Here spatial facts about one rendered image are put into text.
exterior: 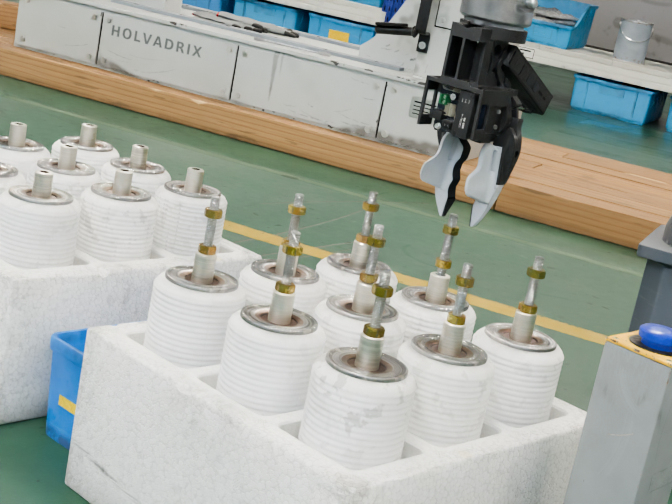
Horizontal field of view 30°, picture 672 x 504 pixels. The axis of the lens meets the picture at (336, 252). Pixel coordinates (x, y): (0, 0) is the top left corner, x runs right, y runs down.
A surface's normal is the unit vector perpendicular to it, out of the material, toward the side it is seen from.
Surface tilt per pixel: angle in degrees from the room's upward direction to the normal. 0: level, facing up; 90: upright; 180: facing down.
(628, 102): 92
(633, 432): 90
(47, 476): 0
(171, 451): 90
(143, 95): 90
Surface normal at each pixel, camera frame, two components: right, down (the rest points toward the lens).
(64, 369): -0.68, 0.10
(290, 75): -0.40, 0.16
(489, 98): 0.76, 0.30
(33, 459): 0.19, -0.95
